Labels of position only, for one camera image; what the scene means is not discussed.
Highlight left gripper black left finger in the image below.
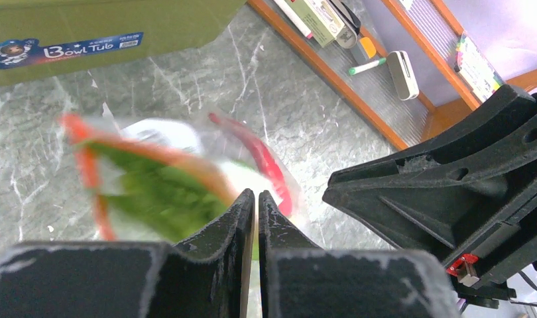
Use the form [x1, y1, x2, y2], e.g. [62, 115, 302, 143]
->
[0, 189, 255, 317]

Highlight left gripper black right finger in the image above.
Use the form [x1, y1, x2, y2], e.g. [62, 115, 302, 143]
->
[259, 191, 459, 317]

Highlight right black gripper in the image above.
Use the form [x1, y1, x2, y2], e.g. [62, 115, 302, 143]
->
[323, 85, 537, 309]

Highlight red chili pepper toy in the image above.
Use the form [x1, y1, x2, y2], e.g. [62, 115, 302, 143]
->
[208, 113, 298, 217]

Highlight green leafy vegetable toy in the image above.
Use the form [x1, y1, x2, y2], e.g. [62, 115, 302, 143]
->
[76, 136, 246, 243]

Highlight clear zip top bag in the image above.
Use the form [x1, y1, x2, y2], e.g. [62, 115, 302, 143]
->
[60, 111, 306, 242]

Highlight white rectangular eraser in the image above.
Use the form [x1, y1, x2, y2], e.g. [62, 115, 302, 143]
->
[386, 50, 420, 101]

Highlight orange wooden rack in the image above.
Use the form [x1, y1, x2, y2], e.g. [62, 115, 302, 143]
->
[246, 0, 537, 152]

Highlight colour marker pen set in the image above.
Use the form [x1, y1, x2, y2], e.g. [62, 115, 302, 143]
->
[453, 32, 505, 103]

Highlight green white marker pen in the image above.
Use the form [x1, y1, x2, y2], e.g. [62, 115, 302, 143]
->
[348, 57, 387, 76]

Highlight small white packaged item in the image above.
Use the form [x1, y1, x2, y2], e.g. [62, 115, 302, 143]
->
[275, 0, 361, 49]

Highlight green plastic bin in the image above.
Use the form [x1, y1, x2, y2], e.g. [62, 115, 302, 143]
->
[0, 1, 244, 87]

